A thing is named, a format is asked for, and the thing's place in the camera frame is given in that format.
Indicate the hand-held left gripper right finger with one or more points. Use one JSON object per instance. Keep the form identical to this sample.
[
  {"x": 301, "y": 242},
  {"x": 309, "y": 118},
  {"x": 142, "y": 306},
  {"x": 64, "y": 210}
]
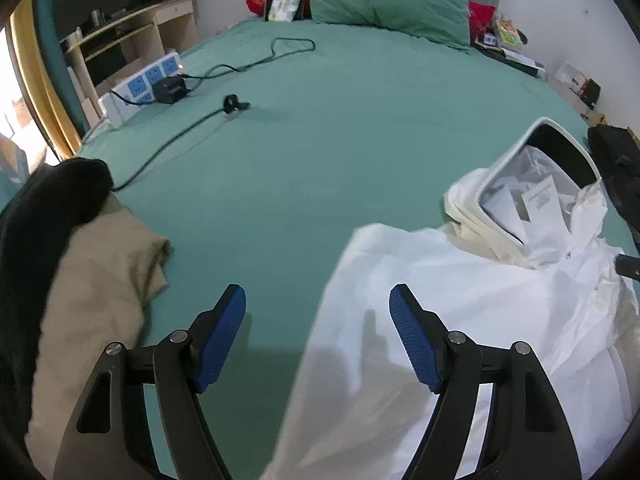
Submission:
[{"x": 412, "y": 340}]

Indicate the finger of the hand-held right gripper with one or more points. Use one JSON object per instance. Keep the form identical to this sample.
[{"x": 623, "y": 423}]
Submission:
[{"x": 630, "y": 266}]

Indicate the black monitor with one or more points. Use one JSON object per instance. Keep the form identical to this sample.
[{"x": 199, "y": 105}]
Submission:
[{"x": 90, "y": 2}]

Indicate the tissue pack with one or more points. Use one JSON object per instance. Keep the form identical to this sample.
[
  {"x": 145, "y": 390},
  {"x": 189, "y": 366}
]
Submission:
[{"x": 285, "y": 5}]

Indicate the black jacket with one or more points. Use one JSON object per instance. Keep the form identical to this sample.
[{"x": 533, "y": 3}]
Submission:
[{"x": 617, "y": 160}]

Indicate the white and blue power strip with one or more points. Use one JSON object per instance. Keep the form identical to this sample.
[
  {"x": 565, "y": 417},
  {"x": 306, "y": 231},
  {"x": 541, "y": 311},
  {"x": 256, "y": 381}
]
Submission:
[{"x": 147, "y": 80}]

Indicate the white box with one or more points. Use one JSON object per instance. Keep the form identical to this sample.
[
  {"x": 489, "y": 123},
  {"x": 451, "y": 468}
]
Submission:
[{"x": 570, "y": 77}]

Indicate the green picture book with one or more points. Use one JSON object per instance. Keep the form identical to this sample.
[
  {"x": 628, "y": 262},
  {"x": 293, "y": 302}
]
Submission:
[{"x": 507, "y": 31}]

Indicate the light wooden desk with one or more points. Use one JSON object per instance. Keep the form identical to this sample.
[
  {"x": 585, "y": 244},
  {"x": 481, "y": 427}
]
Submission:
[{"x": 170, "y": 12}]

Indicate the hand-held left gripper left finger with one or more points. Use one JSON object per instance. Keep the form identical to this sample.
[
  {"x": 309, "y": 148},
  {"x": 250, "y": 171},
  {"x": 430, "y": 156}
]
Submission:
[{"x": 222, "y": 340}]

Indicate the teal curtain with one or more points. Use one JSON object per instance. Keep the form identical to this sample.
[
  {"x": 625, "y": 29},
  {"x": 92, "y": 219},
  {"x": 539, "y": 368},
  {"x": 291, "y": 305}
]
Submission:
[{"x": 55, "y": 35}]

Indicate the black garment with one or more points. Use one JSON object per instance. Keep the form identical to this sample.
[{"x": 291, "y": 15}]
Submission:
[{"x": 35, "y": 220}]

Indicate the black charger adapter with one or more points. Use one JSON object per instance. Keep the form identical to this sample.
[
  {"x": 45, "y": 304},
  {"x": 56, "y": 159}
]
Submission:
[{"x": 170, "y": 91}]

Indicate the beige garment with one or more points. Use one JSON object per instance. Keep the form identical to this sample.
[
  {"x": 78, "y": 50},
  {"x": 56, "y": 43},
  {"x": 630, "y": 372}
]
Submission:
[{"x": 90, "y": 280}]

